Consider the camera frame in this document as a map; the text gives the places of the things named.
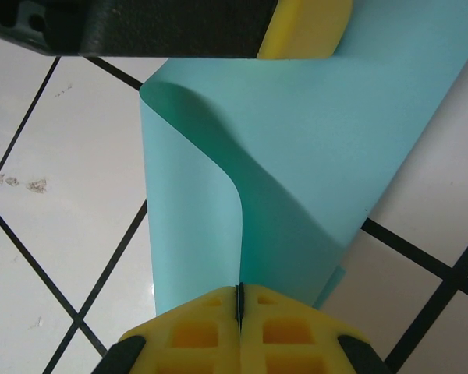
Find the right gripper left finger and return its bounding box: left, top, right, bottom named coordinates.
left=97, top=285, right=242, bottom=374

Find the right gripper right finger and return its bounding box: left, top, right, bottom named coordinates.
left=239, top=283, right=393, bottom=374

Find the teal paper sheet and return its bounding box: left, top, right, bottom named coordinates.
left=138, top=0, right=468, bottom=319

